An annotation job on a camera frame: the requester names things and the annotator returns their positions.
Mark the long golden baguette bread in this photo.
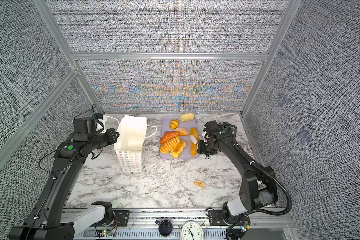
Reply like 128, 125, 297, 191
190, 128, 200, 156

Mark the white printed paper bag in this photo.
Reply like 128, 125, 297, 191
107, 115, 158, 173

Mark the yellow braided pastry bread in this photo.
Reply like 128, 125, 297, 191
170, 140, 187, 159

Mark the ridged yellow spiral bread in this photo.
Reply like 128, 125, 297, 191
160, 136, 180, 154

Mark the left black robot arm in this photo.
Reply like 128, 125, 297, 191
9, 128, 120, 240

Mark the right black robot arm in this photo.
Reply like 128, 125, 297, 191
198, 122, 278, 225

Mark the sesame bun bread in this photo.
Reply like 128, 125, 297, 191
174, 127, 190, 136

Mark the pale crumbly square bread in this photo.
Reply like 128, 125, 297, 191
180, 113, 195, 122

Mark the small yellow croissant bread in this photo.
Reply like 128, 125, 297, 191
170, 119, 180, 130

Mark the reddish brown loaf bread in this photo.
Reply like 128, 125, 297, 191
160, 131, 180, 145

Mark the lavender tray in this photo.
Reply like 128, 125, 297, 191
159, 115, 200, 160

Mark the small orange candy wrapper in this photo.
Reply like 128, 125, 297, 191
194, 180, 206, 189

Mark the white analog clock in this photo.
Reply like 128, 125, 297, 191
180, 221, 204, 240

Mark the black round knob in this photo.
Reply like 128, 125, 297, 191
156, 220, 173, 237

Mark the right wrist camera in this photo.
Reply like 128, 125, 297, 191
204, 121, 221, 137

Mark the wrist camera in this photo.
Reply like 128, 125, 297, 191
204, 121, 221, 137
73, 113, 106, 135

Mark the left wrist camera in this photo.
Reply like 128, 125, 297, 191
73, 113, 106, 135

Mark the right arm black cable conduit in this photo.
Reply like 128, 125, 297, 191
220, 121, 292, 216

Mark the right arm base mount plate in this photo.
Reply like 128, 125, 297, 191
207, 209, 228, 227

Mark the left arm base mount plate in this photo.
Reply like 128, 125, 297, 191
91, 210, 131, 228

